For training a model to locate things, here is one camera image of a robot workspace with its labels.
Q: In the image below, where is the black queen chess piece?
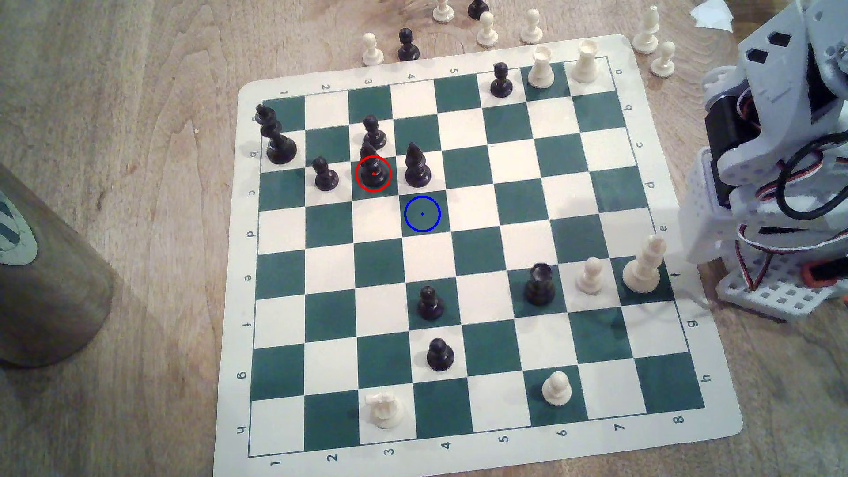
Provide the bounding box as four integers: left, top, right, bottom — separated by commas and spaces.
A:
358, 141, 392, 193

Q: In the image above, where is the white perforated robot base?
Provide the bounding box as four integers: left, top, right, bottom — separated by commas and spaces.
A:
715, 252, 848, 323

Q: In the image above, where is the green white chess board mat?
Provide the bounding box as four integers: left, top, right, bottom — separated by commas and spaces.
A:
213, 33, 744, 477

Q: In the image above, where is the black bishop chess piece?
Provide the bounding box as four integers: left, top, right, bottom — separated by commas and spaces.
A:
404, 142, 433, 188

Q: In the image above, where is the black rook chess piece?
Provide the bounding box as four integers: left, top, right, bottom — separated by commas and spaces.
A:
524, 262, 557, 306

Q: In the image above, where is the black king chess piece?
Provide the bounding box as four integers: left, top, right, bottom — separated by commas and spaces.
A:
255, 105, 298, 165

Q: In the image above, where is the white knight chess piece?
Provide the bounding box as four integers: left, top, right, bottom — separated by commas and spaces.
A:
367, 390, 404, 429

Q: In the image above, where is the white rook chess piece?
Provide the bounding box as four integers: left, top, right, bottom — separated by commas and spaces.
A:
527, 45, 556, 90
572, 39, 600, 84

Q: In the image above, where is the white bishop chess piece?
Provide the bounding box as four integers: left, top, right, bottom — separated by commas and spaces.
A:
631, 5, 661, 55

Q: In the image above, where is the white paper scrap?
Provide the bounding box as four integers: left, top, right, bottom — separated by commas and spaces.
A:
689, 0, 735, 33

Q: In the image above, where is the brown cylindrical container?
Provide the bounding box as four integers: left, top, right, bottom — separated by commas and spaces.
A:
0, 162, 115, 369

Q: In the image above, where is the orange plastic clamp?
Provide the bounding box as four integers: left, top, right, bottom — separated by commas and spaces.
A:
800, 261, 848, 287

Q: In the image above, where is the black looped cable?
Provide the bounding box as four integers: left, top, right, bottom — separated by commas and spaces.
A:
775, 132, 848, 221

